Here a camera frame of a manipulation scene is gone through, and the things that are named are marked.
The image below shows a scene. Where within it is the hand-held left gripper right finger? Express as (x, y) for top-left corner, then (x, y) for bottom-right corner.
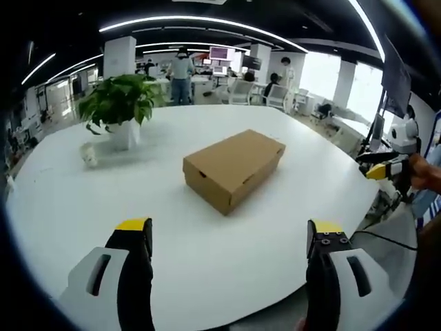
(305, 219), (404, 331)

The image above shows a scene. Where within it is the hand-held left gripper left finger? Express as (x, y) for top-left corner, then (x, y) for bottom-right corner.
(57, 217), (154, 331)

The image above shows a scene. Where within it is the brown cardboard shoe box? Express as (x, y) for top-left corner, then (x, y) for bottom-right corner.
(182, 129), (287, 217)

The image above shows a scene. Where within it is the person's right hand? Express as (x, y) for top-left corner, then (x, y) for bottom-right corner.
(408, 153), (441, 191)

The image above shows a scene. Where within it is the white office desk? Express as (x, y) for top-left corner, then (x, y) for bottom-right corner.
(311, 103), (373, 148)

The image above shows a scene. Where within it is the large dark monitor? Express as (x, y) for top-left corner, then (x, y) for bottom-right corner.
(380, 33), (413, 119)

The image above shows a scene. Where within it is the white office chair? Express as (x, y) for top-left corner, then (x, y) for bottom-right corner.
(227, 80), (256, 106)
(267, 84), (291, 110)

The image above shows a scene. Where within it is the potted green plant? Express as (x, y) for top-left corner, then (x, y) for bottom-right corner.
(78, 73), (167, 152)

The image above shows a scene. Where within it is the bright computer monitor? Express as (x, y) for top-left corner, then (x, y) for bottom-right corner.
(208, 46), (237, 63)

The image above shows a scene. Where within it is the long ceiling light strip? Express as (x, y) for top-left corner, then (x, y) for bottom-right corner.
(99, 14), (309, 54)

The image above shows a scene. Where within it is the black cable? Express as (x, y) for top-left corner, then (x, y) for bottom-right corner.
(350, 230), (418, 250)

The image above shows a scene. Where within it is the dark wall screen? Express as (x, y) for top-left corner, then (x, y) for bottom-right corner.
(242, 56), (263, 70)

